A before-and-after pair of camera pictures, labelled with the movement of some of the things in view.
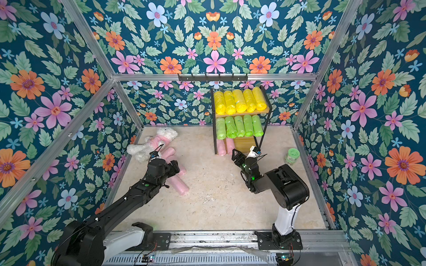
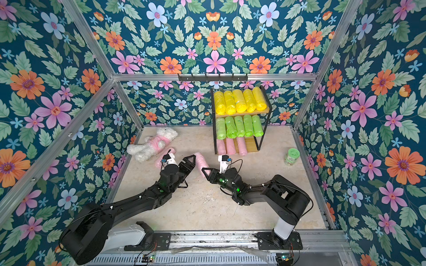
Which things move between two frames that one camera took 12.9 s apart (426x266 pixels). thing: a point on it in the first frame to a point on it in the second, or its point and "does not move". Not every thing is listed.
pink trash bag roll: (178, 184) to (242, 148)
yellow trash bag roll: (241, 105) does not move
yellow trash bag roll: (250, 102) does not move
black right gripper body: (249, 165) to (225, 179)
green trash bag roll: (221, 128) does not move
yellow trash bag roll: (260, 103) does not move
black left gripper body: (168, 170) to (183, 171)
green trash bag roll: (248, 125) does not move
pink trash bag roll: (221, 147) does not move
